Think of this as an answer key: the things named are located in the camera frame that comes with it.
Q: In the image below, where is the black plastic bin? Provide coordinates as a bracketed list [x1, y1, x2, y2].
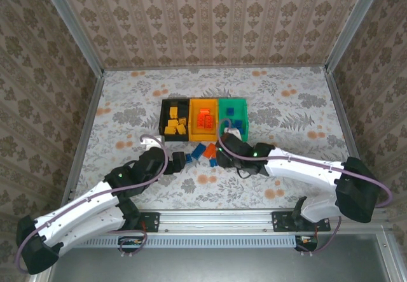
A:
[160, 99, 191, 142]

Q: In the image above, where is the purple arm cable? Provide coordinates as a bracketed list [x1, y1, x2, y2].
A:
[15, 134, 169, 275]
[217, 118, 392, 208]

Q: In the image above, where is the green plastic bin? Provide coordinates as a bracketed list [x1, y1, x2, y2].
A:
[217, 97, 250, 141]

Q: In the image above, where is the aluminium mounting rail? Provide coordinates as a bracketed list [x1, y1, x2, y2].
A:
[136, 210, 306, 234]

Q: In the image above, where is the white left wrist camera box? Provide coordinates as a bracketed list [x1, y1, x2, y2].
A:
[139, 135, 163, 151]

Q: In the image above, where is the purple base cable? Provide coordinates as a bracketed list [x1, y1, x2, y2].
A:
[118, 230, 149, 258]
[298, 216, 343, 258]

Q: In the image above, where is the large light blue lego brick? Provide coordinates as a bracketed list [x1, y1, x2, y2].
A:
[191, 143, 206, 160]

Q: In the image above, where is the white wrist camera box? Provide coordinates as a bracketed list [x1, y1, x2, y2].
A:
[139, 135, 163, 151]
[223, 127, 243, 139]

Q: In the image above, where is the floral patterned tablecloth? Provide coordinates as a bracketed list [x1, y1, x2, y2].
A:
[68, 67, 360, 211]

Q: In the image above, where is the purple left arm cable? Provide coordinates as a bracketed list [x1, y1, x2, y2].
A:
[15, 134, 169, 275]

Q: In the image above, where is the aluminium frame corner post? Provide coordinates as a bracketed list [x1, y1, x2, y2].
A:
[326, 0, 387, 73]
[36, 0, 106, 76]

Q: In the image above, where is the grey metal sheet panel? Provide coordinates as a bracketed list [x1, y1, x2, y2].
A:
[34, 234, 398, 282]

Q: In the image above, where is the aluminium frame side rail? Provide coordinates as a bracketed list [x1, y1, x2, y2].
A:
[60, 71, 106, 205]
[324, 67, 394, 232]

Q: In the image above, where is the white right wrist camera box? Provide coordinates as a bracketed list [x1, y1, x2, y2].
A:
[223, 127, 243, 139]

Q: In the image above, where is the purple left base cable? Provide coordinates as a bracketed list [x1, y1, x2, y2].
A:
[118, 230, 149, 258]

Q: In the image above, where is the yellow plastic bin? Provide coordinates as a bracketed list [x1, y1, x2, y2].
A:
[188, 98, 220, 143]

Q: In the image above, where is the grey slotted cable duct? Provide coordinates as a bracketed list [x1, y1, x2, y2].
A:
[71, 233, 303, 248]

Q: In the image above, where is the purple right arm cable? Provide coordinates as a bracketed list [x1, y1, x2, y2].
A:
[217, 118, 392, 208]

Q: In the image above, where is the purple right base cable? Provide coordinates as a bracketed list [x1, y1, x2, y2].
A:
[298, 216, 343, 258]

